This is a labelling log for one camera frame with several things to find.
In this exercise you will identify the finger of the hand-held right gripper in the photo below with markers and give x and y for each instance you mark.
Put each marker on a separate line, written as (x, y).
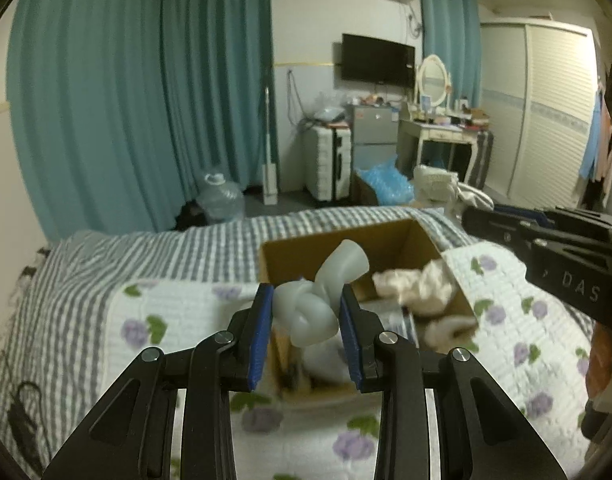
(586, 225)
(501, 227)

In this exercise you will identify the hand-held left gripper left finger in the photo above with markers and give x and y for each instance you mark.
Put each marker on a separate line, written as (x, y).
(258, 340)

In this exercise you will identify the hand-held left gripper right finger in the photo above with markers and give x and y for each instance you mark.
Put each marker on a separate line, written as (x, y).
(350, 340)

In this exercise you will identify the light blue knotted sock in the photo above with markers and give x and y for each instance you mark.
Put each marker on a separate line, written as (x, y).
(306, 310)

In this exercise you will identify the cream ruffled scrunchie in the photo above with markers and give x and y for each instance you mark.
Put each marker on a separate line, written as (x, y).
(421, 285)

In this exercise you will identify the white knotted sock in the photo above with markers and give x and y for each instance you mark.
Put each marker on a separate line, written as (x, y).
(448, 330)

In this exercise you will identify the brown cardboard box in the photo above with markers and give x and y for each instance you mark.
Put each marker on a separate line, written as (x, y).
(401, 245)

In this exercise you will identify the person's right forearm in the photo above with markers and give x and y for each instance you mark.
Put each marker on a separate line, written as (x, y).
(608, 360)

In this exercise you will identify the dark striped suitcase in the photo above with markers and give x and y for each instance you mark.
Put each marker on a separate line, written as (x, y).
(482, 157)

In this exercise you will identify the pink hanging garment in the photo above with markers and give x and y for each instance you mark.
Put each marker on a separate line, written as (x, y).
(608, 150)

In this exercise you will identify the blue hanging garment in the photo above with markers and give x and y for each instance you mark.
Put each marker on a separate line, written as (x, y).
(592, 145)

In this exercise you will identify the white floral quilt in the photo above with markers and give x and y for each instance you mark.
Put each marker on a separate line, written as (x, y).
(175, 310)

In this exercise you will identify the white dressing table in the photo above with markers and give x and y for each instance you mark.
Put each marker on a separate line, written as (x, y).
(438, 135)

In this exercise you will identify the white louvred wardrobe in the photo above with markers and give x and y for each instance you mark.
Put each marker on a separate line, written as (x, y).
(541, 115)

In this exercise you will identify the blue plastic bags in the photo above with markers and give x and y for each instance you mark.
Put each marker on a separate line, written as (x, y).
(388, 182)

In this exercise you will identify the black bag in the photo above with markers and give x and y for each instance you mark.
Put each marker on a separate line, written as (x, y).
(190, 217)

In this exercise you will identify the clear water bottle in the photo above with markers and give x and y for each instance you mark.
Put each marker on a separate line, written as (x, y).
(221, 200)

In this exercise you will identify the bed with checkered floral quilt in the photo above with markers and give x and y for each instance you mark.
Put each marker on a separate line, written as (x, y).
(135, 255)

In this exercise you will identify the small silver fridge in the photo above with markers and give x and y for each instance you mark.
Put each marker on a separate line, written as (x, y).
(376, 132)

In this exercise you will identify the white oval mirror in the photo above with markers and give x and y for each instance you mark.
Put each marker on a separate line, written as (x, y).
(432, 80)

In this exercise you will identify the white suitcase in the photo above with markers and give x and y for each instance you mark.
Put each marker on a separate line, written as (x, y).
(328, 162)

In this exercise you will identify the white mop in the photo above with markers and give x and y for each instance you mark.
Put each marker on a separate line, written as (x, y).
(269, 160)

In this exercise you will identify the clear plastic bag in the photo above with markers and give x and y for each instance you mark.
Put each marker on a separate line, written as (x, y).
(331, 107)

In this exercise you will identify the narrow teal curtain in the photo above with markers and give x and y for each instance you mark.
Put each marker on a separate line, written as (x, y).
(448, 25)

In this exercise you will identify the wide teal curtain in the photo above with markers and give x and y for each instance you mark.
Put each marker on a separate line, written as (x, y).
(125, 90)

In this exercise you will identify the black wall television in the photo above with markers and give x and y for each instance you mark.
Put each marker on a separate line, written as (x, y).
(378, 59)

